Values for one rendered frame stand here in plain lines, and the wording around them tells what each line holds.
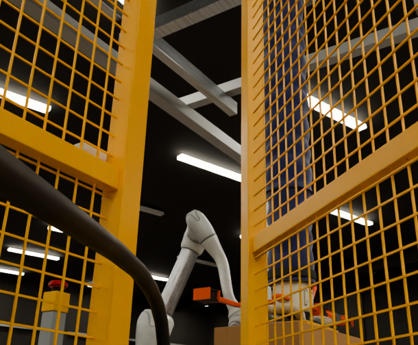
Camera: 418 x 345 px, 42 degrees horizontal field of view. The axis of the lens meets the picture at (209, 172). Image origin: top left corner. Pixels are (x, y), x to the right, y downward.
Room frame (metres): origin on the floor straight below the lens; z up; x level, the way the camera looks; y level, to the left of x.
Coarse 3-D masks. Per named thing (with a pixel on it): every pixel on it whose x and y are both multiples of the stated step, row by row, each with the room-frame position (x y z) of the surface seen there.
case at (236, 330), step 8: (216, 328) 2.36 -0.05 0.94; (224, 328) 2.33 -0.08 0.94; (232, 328) 2.30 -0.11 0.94; (240, 328) 2.28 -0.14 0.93; (272, 328) 2.19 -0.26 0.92; (280, 328) 2.17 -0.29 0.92; (288, 328) 2.14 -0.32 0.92; (296, 328) 2.12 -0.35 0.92; (304, 328) 2.15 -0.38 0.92; (216, 336) 2.36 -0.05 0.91; (224, 336) 2.33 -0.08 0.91; (232, 336) 2.30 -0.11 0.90; (240, 336) 2.28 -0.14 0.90; (272, 336) 2.19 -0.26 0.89; (280, 336) 2.17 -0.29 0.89; (296, 336) 2.13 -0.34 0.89; (304, 336) 2.15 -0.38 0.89; (320, 336) 2.25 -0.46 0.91; (328, 336) 2.31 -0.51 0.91; (336, 336) 2.37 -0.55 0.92; (344, 336) 2.43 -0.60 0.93; (352, 336) 2.50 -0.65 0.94; (216, 344) 2.36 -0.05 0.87; (224, 344) 2.33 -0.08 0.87; (232, 344) 2.30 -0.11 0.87; (240, 344) 2.28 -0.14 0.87; (272, 344) 2.19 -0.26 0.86; (280, 344) 2.17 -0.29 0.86; (288, 344) 2.15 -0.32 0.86; (296, 344) 2.13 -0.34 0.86; (304, 344) 2.15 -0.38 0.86; (320, 344) 2.25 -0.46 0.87; (328, 344) 2.31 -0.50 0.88; (344, 344) 2.43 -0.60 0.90
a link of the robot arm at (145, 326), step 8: (144, 312) 2.77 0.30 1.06; (144, 320) 2.74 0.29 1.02; (152, 320) 2.74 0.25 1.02; (136, 328) 2.78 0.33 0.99; (144, 328) 2.74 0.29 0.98; (152, 328) 2.73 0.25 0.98; (136, 336) 2.77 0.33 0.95; (144, 336) 2.73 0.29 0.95; (152, 336) 2.73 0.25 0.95; (136, 344) 2.77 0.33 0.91; (144, 344) 2.73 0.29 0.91; (152, 344) 2.73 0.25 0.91
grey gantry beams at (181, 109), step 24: (48, 0) 3.02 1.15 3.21; (48, 24) 3.14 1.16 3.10; (72, 24) 3.21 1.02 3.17; (408, 24) 3.25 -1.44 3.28; (96, 48) 3.42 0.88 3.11; (360, 48) 3.47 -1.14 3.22; (168, 96) 4.15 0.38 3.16; (192, 96) 4.36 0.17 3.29; (192, 120) 4.48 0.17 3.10; (216, 144) 4.96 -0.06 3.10; (240, 144) 5.18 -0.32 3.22
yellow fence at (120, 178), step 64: (0, 0) 0.67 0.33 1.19; (64, 0) 0.77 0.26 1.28; (128, 0) 0.91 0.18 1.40; (64, 64) 0.79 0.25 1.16; (128, 64) 0.90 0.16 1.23; (0, 128) 0.69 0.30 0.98; (64, 128) 0.81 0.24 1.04; (128, 128) 0.89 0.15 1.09; (128, 192) 0.90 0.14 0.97; (0, 320) 0.76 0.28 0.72; (128, 320) 0.93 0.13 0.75
